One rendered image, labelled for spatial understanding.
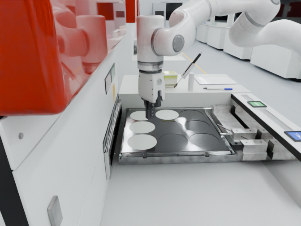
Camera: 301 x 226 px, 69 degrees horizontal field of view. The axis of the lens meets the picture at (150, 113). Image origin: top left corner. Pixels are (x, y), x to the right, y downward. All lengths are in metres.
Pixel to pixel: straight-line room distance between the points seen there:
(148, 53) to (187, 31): 0.13
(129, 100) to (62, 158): 0.74
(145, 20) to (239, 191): 0.56
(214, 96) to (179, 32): 0.51
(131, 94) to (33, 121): 0.80
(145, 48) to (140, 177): 0.40
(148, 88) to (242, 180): 0.42
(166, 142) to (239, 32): 0.52
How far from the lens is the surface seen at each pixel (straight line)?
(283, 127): 0.85
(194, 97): 1.06
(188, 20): 0.68
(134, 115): 0.95
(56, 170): 0.31
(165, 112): 0.97
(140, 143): 0.75
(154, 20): 0.67
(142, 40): 0.68
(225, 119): 1.01
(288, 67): 5.47
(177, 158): 0.78
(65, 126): 0.33
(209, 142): 0.78
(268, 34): 1.04
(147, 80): 0.71
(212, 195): 0.70
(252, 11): 0.93
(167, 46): 0.62
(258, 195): 0.75
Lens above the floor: 1.29
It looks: 24 degrees down
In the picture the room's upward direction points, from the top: straight up
